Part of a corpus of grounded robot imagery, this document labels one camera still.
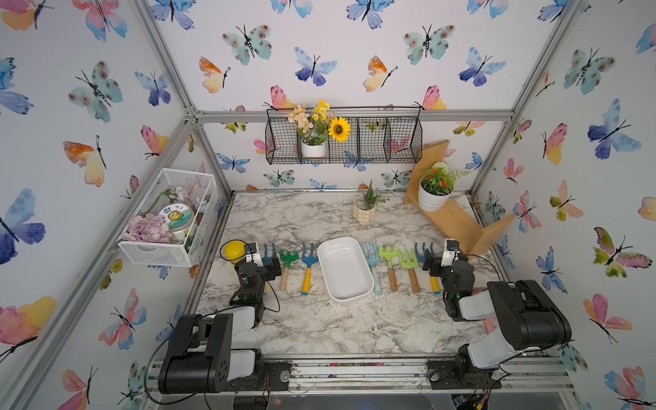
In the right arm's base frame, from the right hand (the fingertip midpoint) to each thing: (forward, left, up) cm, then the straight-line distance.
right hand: (444, 248), depth 91 cm
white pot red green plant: (+18, +3, +12) cm, 22 cm away
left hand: (-5, +64, +1) cm, 64 cm away
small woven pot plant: (+21, +28, -2) cm, 35 cm away
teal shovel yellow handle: (-12, +59, +8) cm, 61 cm away
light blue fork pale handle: (-2, +24, -8) cm, 26 cm away
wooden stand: (+18, -10, -5) cm, 21 cm away
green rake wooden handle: (-2, +57, -8) cm, 58 cm away
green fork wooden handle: (-3, +11, -8) cm, 14 cm away
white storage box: (-6, +35, -9) cm, 36 cm away
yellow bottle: (-7, +72, +3) cm, 73 cm away
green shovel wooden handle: (+1, +19, -8) cm, 20 cm away
